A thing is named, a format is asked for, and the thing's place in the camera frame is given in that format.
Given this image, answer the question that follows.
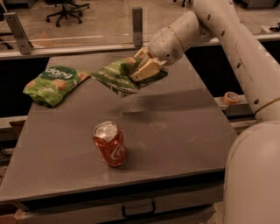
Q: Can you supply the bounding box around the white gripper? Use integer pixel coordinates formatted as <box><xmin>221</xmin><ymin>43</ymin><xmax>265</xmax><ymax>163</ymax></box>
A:
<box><xmin>129</xmin><ymin>11</ymin><xmax>203</xmax><ymax>82</ymax></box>

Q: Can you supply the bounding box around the green jalapeno chip bag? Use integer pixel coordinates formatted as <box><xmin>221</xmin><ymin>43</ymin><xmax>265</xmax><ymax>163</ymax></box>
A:
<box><xmin>90</xmin><ymin>57</ymin><xmax>168</xmax><ymax>97</ymax></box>

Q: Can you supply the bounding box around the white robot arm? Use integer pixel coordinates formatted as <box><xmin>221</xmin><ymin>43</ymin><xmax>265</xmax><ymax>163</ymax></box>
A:
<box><xmin>131</xmin><ymin>0</ymin><xmax>280</xmax><ymax>224</ymax></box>

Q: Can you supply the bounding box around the dented red coke can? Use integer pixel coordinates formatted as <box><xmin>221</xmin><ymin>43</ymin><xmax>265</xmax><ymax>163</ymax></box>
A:
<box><xmin>93</xmin><ymin>121</ymin><xmax>126</xmax><ymax>168</ymax></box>

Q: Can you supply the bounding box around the light green Dang snack bag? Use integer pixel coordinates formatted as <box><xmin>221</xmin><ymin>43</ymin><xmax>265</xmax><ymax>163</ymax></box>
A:
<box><xmin>23</xmin><ymin>66</ymin><xmax>89</xmax><ymax>107</ymax></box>

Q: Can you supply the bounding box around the orange tape roll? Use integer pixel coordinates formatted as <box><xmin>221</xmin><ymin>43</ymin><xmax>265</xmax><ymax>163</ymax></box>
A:
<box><xmin>223</xmin><ymin>92</ymin><xmax>241</xmax><ymax>105</ymax></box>

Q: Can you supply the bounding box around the black office chair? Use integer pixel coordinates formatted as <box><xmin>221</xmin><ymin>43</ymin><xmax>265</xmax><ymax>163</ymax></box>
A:
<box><xmin>44</xmin><ymin>0</ymin><xmax>90</xmax><ymax>27</ymax></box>

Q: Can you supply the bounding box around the grey drawer front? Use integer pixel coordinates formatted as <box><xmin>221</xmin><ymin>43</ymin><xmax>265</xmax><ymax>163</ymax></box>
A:
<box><xmin>14</xmin><ymin>184</ymin><xmax>223</xmax><ymax>224</ymax></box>

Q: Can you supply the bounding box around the middle metal glass bracket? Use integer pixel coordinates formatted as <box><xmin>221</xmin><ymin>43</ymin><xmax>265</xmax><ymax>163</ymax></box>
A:
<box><xmin>132</xmin><ymin>7</ymin><xmax>143</xmax><ymax>47</ymax></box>

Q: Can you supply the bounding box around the metal glass bracket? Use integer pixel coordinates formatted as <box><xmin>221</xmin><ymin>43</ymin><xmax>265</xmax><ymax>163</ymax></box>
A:
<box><xmin>3</xmin><ymin>12</ymin><xmax>32</xmax><ymax>54</ymax></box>
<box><xmin>132</xmin><ymin>7</ymin><xmax>143</xmax><ymax>47</ymax></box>

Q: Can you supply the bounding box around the left metal glass bracket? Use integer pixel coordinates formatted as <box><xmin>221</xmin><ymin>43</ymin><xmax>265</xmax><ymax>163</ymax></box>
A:
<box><xmin>3</xmin><ymin>12</ymin><xmax>32</xmax><ymax>54</ymax></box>

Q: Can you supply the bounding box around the black drawer handle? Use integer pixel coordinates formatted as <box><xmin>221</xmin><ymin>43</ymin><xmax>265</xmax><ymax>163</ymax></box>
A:
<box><xmin>122</xmin><ymin>199</ymin><xmax>157</xmax><ymax>218</ymax></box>

